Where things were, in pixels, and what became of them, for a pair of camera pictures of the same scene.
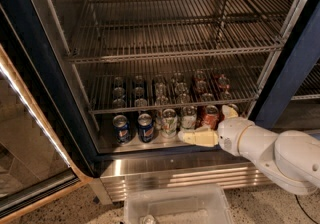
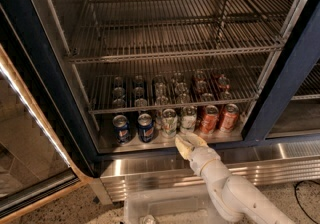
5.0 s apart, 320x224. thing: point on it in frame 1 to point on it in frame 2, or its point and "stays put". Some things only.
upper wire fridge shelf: (126, 19) stays put
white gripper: (230, 133) to (201, 156)
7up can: (188, 118) stays put
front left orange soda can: (212, 116) stays put
